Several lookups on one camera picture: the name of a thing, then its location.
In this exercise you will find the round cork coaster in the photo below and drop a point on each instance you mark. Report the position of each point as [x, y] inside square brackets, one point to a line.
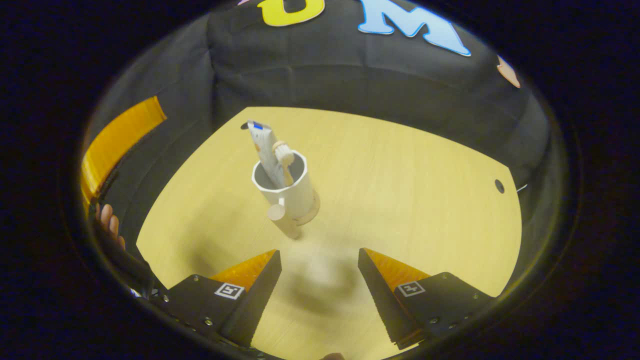
[312, 212]

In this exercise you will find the wooden toothbrush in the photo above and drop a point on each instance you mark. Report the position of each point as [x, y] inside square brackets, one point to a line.
[286, 160]

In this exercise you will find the white toothpaste tube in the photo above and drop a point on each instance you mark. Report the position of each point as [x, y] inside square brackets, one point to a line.
[265, 150]

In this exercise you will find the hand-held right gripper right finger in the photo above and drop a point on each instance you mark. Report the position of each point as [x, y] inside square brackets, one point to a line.
[380, 300]

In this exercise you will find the black backdrop cloth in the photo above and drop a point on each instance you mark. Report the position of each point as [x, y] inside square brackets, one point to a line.
[350, 75]

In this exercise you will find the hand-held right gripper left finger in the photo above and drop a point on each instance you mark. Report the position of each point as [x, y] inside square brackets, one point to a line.
[255, 300]

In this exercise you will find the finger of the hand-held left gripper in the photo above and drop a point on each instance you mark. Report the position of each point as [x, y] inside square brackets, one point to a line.
[120, 130]

